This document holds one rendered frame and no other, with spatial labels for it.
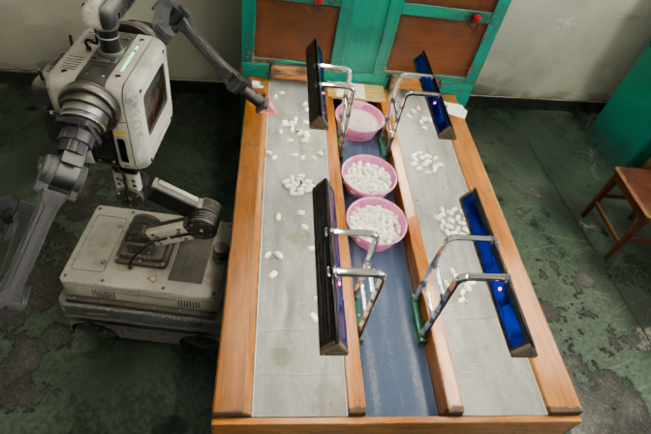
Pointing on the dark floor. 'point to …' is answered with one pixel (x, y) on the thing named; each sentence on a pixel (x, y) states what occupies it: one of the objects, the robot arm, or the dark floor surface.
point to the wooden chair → (628, 180)
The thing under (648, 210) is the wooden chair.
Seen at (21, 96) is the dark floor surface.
